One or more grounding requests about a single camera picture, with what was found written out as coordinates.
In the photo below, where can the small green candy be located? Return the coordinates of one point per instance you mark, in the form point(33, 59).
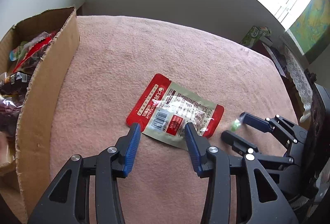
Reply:
point(236, 124)

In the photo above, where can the white lace cloth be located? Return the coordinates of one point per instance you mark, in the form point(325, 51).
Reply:
point(300, 81)

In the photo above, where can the green jelly cup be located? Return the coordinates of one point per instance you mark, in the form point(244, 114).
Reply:
point(18, 53)

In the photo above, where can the red clear dates packet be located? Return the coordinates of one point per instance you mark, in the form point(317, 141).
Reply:
point(10, 111)

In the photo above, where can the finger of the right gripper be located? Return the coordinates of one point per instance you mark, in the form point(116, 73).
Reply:
point(285, 131)
point(243, 147)

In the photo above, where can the Snickers chocolate bar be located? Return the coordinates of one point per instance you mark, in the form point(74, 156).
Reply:
point(15, 84)

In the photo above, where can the red white snack pouch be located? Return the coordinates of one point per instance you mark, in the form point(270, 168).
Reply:
point(165, 107)

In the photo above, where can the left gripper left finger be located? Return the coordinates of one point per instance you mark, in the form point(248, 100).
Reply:
point(66, 200)

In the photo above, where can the green white carton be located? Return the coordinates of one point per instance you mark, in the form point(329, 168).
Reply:
point(254, 35)

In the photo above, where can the pink table cloth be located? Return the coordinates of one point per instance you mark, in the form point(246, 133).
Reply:
point(115, 61)

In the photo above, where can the brown cardboard box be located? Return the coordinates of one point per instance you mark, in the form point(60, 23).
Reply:
point(24, 181)

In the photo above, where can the landscape painting scroll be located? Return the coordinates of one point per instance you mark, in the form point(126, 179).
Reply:
point(308, 36)

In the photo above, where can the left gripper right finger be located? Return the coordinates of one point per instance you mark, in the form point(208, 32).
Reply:
point(239, 189)

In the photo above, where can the dark teapot ornament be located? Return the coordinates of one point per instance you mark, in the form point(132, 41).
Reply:
point(311, 77)

